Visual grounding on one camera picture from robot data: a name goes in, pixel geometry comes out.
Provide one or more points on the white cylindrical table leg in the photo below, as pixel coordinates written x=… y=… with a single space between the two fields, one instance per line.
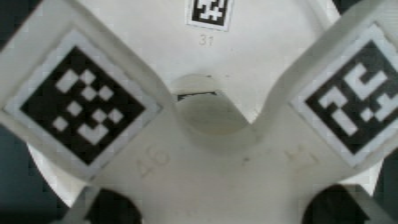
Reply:
x=210 y=112

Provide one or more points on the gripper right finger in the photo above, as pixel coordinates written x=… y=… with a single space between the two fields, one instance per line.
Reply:
x=343 y=206

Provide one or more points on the white round table top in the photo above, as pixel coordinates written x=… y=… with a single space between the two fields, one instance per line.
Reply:
x=119 y=54

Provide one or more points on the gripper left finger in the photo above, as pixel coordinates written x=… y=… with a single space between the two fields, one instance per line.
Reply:
x=101 y=207

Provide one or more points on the white cross-shaped table base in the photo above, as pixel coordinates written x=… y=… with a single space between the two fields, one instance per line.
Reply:
x=324 y=137

